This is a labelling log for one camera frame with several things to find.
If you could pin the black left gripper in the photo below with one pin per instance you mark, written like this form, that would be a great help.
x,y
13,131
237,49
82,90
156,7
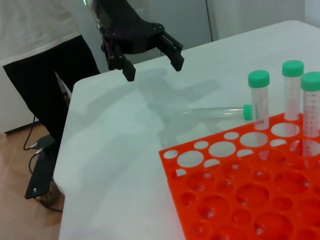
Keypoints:
x,y
125,32

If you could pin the clear test tube green cap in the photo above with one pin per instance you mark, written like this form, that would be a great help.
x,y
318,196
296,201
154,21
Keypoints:
x,y
292,95
217,112
311,112
260,100

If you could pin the orange plastic test tube rack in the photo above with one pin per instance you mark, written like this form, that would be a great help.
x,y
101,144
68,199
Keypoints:
x,y
237,187

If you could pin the person white shirt black trousers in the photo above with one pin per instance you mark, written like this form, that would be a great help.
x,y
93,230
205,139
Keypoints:
x,y
37,62

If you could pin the black connector box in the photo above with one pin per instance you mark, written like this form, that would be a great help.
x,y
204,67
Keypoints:
x,y
46,142

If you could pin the black caster wheel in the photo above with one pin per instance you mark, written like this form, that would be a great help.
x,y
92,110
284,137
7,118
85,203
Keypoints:
x,y
48,197

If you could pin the black metal base plate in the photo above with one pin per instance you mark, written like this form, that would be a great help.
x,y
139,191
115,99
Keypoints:
x,y
41,177

